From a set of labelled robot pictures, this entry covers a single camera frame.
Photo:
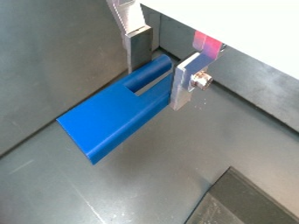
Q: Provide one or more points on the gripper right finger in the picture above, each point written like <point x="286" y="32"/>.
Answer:
<point x="190" y="72"/>

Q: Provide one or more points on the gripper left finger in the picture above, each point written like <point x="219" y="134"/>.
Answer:
<point x="137" y="33"/>

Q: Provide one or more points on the black curved regrasp stand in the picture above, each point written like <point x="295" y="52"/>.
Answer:
<point x="235" y="201"/>

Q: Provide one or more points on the blue square-circle object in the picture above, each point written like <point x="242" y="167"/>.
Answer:
<point x="109" y="117"/>

